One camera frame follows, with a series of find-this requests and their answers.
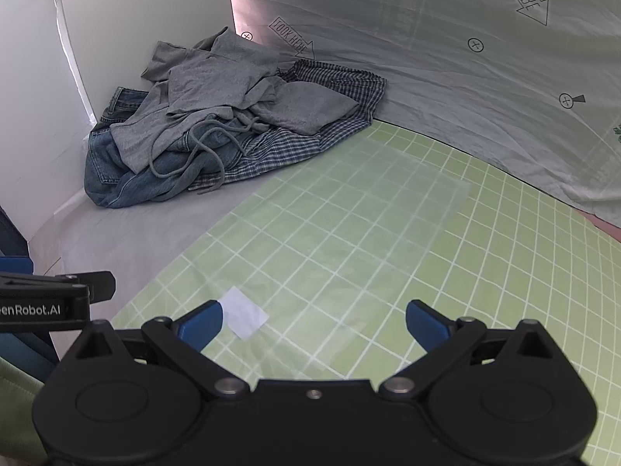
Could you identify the pink board edge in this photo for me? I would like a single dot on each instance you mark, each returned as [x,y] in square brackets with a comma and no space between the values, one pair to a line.
[606,225]

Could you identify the dark blue cloth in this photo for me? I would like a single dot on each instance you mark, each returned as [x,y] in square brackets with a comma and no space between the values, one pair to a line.
[24,349]

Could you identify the green grid sheet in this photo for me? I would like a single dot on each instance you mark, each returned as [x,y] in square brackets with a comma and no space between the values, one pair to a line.
[509,262]

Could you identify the grey zip hoodie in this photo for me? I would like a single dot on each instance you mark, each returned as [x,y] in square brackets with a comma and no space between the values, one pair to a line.
[145,141]

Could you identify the blue denim jeans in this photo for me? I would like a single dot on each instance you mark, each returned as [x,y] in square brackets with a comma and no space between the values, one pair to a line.
[111,179]

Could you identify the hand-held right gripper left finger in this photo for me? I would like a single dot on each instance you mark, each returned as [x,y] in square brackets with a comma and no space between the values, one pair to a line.
[203,324]

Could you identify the white backdrop board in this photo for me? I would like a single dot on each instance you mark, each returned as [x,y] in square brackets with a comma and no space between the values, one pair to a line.
[29,107]

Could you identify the grey carrot printed sheet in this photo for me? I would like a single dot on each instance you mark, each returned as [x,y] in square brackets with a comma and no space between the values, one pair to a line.
[436,82]

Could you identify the white paper piece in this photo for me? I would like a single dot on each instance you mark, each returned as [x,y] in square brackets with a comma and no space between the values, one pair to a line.
[242,318]

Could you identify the blue plaid shirt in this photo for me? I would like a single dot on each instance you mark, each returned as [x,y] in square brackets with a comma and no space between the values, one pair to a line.
[291,150]

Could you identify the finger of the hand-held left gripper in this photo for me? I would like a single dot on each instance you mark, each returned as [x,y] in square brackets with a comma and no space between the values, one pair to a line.
[102,286]

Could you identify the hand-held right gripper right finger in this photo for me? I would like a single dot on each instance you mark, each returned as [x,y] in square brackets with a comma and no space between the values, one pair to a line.
[427,326]

